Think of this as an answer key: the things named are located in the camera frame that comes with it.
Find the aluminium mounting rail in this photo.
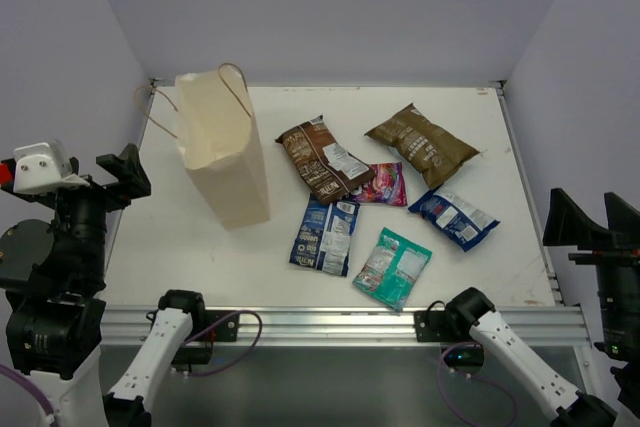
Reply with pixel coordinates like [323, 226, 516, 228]
[102, 306, 590, 347]

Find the brown kettle chips bag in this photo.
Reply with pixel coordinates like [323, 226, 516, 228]
[275, 115, 375, 205]

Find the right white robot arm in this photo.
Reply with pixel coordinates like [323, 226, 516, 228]
[444, 188, 639, 426]

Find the green snack packet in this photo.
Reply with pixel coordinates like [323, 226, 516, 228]
[352, 228, 433, 312]

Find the beige paper bag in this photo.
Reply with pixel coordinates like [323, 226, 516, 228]
[133, 62, 272, 231]

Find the light blue snack bag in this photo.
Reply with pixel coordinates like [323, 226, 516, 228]
[365, 103, 480, 190]

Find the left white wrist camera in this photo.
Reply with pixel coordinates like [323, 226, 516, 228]
[1, 140, 90, 197]

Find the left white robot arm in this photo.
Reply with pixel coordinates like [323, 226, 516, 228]
[1, 141, 208, 426]

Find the purple pink candy bag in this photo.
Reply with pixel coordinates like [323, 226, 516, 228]
[348, 162, 408, 207]

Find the dark blue snack packet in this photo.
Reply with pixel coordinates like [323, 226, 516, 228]
[408, 186, 500, 252]

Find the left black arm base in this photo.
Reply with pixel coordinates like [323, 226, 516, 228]
[172, 310, 240, 372]

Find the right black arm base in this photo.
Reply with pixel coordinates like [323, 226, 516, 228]
[413, 300, 485, 376]

